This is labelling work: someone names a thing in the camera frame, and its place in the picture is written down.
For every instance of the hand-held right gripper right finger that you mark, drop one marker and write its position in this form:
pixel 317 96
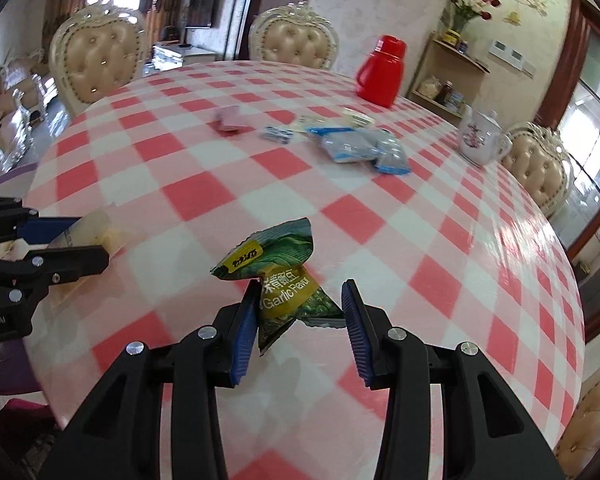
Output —
pixel 356 340

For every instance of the vase of red flowers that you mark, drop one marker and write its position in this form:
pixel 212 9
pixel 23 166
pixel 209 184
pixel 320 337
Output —
pixel 467 0

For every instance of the wall television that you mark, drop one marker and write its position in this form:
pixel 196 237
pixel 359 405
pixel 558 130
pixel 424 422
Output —
pixel 202 7

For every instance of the clear cracker packet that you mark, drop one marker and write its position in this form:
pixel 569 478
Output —
pixel 92 230

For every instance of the green pea snack packet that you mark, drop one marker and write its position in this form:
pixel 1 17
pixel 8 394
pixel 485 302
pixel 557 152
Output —
pixel 280 265

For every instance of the small blue jar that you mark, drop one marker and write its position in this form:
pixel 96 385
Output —
pixel 463 46

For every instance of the pink snack packet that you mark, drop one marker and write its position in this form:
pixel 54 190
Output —
pixel 230 121

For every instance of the blue white candy packet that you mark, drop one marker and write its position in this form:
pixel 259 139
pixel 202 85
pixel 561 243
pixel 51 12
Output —
pixel 277 135

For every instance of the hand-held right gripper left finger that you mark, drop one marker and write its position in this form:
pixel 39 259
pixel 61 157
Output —
pixel 245 340

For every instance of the cream tufted dining chair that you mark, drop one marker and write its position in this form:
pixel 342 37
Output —
pixel 592 425
pixel 537 167
pixel 100 60
pixel 292 35

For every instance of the white blue snack packet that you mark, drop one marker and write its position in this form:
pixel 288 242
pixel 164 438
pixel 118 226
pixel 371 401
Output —
pixel 347 146
pixel 392 155

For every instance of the beige bag of food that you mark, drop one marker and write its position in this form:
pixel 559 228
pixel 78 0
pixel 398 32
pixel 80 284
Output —
pixel 428 87

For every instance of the cream ornate sofa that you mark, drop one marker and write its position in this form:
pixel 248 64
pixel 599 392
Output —
pixel 7 120

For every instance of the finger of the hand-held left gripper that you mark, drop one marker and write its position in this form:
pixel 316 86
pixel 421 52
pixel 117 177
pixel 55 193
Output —
pixel 75 260
pixel 50 227

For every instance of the white television cabinet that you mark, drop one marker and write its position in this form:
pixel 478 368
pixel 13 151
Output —
pixel 180 55

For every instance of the wooden corner shelf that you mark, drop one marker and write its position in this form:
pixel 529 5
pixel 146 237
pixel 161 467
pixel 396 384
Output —
pixel 472 67

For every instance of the white wall switch panels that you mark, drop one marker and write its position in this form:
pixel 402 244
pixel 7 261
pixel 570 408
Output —
pixel 512 55

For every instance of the pale yellow snack packet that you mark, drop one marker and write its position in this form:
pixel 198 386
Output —
pixel 350 117

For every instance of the blue white tin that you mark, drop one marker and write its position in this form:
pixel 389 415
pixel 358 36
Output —
pixel 457 101

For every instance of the white floral teapot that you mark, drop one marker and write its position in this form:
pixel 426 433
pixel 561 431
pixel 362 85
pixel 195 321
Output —
pixel 480 137

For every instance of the red thermos jug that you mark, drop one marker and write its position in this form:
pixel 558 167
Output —
pixel 380 72

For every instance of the yellow jar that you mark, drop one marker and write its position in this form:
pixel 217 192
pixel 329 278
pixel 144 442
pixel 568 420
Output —
pixel 451 37

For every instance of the brown bottle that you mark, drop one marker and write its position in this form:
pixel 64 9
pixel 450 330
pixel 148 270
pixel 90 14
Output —
pixel 445 92

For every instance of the glass panel door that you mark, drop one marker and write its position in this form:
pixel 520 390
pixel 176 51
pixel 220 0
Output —
pixel 597 135

